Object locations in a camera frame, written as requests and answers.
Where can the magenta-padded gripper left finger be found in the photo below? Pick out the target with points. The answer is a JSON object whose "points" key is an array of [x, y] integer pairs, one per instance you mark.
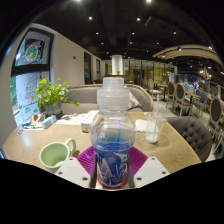
{"points": [[74, 171]]}

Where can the group of dining chairs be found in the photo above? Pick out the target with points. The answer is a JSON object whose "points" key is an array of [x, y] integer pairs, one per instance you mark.
{"points": [[181, 91]]}

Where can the group of ceiling lights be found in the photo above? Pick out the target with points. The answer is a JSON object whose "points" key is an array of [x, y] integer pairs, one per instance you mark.
{"points": [[138, 19]]}

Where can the white printed leaflet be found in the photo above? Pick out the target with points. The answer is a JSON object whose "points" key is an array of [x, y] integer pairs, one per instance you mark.
{"points": [[71, 119]]}

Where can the pale green mug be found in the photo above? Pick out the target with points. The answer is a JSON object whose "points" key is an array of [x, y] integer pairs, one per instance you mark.
{"points": [[53, 156]]}

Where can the blue and white flat box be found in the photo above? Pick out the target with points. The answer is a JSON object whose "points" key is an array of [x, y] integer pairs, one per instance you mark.
{"points": [[26, 122]]}

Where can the tree-shaped window sticker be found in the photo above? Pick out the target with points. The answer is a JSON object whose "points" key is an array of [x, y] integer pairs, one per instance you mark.
{"points": [[31, 88]]}

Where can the green potted plant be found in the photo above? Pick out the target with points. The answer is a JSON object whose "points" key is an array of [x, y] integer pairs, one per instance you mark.
{"points": [[53, 95]]}

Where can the clear blue-labelled water bottle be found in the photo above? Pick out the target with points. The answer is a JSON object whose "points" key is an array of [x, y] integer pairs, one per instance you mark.
{"points": [[112, 140]]}

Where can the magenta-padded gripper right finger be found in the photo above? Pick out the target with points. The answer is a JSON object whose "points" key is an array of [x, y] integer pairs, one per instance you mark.
{"points": [[150, 170]]}

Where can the grey curved sofa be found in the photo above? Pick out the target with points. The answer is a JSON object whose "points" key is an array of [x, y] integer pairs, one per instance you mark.
{"points": [[83, 96]]}

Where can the dark grey tufted armchair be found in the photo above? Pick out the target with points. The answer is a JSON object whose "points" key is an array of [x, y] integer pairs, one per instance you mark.
{"points": [[191, 135]]}

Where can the small light blue box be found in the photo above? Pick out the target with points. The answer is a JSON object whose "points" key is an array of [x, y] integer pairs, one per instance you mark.
{"points": [[49, 122]]}

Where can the pill blister pack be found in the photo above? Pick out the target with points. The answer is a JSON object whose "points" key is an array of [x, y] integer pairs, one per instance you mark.
{"points": [[19, 129]]}

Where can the round colourful window sticker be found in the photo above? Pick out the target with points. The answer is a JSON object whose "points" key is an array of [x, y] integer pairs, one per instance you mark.
{"points": [[32, 52]]}

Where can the white napkin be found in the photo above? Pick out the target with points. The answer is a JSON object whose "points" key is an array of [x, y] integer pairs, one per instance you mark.
{"points": [[141, 125]]}

